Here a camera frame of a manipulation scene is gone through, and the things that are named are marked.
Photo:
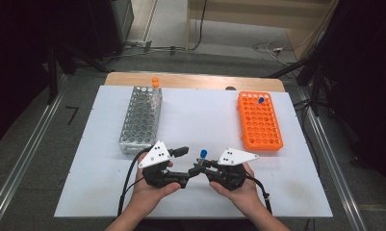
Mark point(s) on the white board sheet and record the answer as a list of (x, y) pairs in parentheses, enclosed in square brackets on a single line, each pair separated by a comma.
[(206, 122)]

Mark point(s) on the metal floor rail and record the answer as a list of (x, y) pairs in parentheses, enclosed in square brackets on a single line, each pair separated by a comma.
[(341, 179), (23, 160)]

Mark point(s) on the black metal stand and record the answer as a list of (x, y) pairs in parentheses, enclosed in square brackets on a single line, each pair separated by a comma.
[(52, 73)]

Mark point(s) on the orange plastic test tube rack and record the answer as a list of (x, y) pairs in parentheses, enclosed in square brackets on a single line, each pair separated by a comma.
[(259, 128)]

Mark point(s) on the power strip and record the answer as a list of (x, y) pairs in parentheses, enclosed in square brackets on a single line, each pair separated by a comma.
[(139, 45)]

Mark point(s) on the person's left hand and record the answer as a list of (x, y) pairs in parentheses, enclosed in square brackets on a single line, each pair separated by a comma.
[(149, 199)]

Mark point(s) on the clear glass test tube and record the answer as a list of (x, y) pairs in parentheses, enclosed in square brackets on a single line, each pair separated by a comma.
[(154, 105), (156, 97)]

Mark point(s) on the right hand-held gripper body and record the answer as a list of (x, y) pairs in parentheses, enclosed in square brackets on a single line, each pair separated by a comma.
[(235, 157)]

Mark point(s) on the silver metal test tube rack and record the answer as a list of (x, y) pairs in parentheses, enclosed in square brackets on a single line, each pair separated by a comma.
[(139, 122)]

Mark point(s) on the dark cabinet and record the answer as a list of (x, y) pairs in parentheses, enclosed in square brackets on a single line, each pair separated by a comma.
[(110, 25)]

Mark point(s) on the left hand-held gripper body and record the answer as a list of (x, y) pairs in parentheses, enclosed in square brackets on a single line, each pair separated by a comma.
[(155, 157)]

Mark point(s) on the blue-capped test tube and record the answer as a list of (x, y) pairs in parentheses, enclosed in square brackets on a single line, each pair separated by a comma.
[(261, 100), (203, 153)]

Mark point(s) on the orange-capped test tube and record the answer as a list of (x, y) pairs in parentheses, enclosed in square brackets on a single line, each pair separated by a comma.
[(154, 79), (156, 85)]

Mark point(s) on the person's right hand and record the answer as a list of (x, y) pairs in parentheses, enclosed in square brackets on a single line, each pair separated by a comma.
[(242, 195)]

